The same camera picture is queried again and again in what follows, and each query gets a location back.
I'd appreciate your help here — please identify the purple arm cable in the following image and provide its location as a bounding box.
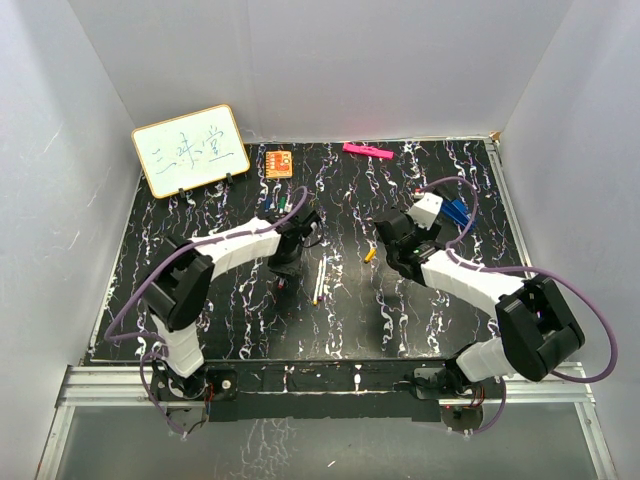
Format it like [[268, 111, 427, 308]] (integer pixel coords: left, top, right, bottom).
[[414, 176, 619, 436], [107, 185, 312, 441]]

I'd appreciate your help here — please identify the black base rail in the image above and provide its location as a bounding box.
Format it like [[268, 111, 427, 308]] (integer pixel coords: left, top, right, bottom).
[[151, 359, 505, 423]]

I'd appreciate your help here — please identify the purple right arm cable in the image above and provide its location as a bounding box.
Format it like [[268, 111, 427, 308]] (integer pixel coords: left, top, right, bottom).
[[414, 176, 619, 436]]

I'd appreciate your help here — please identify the blue clamp tool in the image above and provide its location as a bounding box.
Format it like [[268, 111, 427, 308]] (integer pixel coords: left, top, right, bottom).
[[441, 199, 470, 228]]

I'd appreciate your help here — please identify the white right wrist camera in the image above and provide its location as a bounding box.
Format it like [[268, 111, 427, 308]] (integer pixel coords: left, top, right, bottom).
[[407, 192, 443, 229]]

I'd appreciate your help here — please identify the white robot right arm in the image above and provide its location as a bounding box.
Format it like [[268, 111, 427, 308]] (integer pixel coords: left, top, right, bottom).
[[374, 209, 585, 397]]

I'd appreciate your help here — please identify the aluminium frame rail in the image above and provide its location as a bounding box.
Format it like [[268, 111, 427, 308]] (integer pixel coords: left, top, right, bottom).
[[484, 137, 618, 479]]

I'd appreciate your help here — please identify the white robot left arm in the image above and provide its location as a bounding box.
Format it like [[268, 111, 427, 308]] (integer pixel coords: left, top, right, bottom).
[[142, 206, 321, 399]]

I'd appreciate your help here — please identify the small wooden-framed whiteboard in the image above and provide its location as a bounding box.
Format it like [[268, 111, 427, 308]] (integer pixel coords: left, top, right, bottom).
[[131, 104, 250, 199]]

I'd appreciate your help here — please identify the yellow pen cap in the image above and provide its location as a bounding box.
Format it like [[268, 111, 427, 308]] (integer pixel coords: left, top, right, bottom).
[[364, 248, 376, 263]]

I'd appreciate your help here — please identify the purple-tipped white pen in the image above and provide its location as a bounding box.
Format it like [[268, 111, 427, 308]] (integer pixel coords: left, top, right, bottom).
[[316, 256, 327, 303]]

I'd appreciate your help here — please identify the yellow-tipped white pen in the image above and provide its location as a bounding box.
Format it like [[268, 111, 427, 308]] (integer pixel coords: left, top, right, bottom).
[[312, 258, 324, 306]]

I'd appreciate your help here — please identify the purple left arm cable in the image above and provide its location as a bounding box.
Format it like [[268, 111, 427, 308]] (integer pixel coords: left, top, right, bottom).
[[107, 185, 312, 441]]

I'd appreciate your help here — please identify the pink plastic clip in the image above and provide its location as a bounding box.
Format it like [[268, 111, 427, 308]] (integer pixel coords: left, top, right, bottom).
[[342, 142, 394, 160]]

